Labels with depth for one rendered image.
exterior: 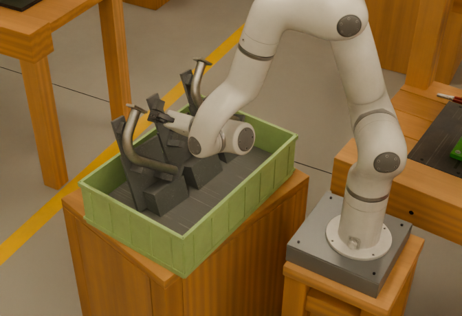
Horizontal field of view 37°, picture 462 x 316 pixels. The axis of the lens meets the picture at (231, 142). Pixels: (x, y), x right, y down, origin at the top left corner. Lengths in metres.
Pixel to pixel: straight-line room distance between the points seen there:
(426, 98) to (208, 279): 1.12
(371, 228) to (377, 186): 0.15
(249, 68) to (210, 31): 3.36
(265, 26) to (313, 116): 2.56
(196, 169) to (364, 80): 0.78
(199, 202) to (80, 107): 2.12
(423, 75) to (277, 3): 1.30
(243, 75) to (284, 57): 3.05
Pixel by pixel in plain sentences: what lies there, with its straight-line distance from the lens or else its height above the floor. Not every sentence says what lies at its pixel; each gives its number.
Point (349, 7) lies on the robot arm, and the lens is 1.50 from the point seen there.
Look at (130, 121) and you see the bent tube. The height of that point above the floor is 1.16.
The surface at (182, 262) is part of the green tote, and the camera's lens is 2.01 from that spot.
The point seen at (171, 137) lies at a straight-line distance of 2.19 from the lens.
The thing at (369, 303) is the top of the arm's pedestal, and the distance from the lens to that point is 1.96.
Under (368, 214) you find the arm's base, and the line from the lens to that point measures 1.91.
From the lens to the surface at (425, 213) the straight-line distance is 2.30.
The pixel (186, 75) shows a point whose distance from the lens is 2.28.
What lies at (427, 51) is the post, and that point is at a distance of 2.71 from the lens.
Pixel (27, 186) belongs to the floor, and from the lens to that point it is 3.70.
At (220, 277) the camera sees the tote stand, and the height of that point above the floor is 0.62.
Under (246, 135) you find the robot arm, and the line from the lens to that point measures 1.72.
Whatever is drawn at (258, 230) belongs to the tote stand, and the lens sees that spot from 2.31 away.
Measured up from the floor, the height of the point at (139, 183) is 0.94.
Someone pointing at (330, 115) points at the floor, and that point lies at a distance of 4.12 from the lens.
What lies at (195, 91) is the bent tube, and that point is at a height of 1.11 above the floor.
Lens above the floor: 2.33
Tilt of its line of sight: 37 degrees down
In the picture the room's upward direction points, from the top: 1 degrees clockwise
